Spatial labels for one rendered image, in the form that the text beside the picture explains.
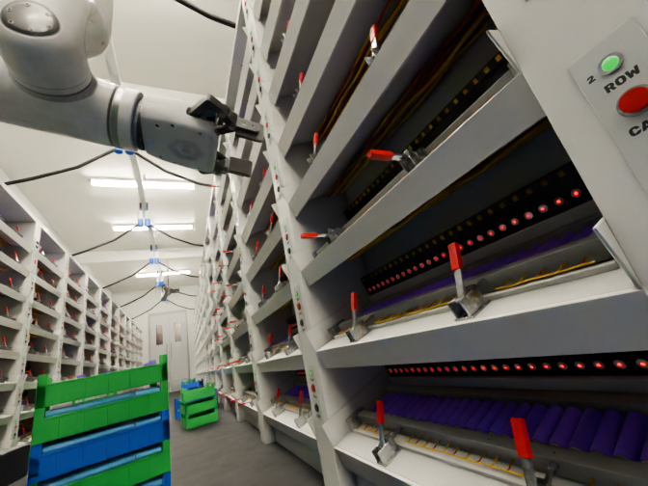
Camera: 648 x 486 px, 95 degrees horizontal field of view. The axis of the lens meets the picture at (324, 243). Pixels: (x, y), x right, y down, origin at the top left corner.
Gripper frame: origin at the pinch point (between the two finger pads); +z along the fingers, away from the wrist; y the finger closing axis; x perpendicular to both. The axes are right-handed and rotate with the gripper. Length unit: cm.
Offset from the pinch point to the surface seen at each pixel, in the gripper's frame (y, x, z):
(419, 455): -6, -45, 32
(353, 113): 6.2, 9.1, 16.1
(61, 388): -67, -36, -34
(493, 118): 26.2, -10.1, 20.1
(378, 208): 5.9, -9.6, 19.7
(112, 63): -141, 162, -82
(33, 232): -240, 70, -130
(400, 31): 20.6, 9.7, 15.8
